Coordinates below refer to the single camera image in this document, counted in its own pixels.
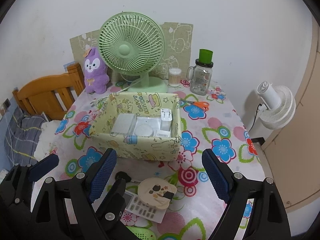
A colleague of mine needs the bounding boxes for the white remote control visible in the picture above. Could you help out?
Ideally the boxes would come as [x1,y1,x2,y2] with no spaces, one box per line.
[124,189,167,223]

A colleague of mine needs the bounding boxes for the white power adapter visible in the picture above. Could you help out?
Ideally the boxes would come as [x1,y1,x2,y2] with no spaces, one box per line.
[160,108,173,132]

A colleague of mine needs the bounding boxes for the orange-handled scissors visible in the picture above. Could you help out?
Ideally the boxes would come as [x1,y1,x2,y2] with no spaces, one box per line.
[180,99,210,111]

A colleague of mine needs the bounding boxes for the white square box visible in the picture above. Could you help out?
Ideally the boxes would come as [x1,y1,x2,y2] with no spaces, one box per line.
[111,114,137,137]

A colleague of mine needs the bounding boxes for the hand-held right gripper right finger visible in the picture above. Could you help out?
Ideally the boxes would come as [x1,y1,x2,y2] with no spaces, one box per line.
[202,149,287,240]

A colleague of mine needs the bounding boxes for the yellow printed fabric storage box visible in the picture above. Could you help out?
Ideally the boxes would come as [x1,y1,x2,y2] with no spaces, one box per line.
[90,92,182,161]

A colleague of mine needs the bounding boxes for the white round case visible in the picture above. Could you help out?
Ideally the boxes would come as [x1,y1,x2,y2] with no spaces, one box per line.
[135,124,156,137]

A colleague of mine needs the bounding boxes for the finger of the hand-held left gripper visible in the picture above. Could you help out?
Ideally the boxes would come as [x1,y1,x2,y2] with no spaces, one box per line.
[28,154,60,182]
[96,179,127,230]

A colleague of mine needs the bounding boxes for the glass mug jar green lid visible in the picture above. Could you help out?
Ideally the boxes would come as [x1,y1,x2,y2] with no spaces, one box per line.
[186,49,214,95]

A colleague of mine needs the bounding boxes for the grey plaid blanket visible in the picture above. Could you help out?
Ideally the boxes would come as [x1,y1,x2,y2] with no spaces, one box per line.
[4,106,48,167]

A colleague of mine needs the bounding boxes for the green perforated round case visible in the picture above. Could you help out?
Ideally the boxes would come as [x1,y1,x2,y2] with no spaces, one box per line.
[125,225,157,240]

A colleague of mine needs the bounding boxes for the white standing fan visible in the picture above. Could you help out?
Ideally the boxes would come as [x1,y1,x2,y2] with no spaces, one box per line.
[246,81,296,132]

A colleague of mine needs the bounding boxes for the black fan cable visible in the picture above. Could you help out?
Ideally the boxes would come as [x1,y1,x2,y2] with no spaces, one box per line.
[247,102,263,132]

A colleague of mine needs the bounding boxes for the cotton swab jar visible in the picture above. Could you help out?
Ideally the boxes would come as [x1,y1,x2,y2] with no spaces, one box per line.
[168,68,182,87]

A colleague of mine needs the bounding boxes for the beige printed cloth board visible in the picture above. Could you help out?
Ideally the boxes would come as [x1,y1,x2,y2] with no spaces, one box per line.
[69,22,193,80]

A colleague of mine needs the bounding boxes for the floral tablecloth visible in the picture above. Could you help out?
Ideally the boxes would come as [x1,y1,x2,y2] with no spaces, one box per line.
[30,80,263,240]

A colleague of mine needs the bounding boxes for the beige round compact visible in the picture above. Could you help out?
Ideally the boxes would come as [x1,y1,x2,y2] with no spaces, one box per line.
[138,177,177,210]

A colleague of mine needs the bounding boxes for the beige door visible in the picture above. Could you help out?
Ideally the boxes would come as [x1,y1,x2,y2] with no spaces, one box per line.
[260,12,320,213]

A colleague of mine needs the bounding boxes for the small black object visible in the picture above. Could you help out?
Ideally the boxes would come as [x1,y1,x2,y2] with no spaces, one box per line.
[115,171,132,182]

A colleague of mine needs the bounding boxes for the purple plush toy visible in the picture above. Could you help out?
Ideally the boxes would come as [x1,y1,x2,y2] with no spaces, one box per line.
[83,47,110,94]

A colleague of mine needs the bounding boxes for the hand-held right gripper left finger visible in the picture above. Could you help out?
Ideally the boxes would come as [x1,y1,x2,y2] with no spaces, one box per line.
[30,148,118,240]

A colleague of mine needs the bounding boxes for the green desk fan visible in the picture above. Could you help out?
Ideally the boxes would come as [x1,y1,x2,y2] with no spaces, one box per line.
[98,12,167,94]

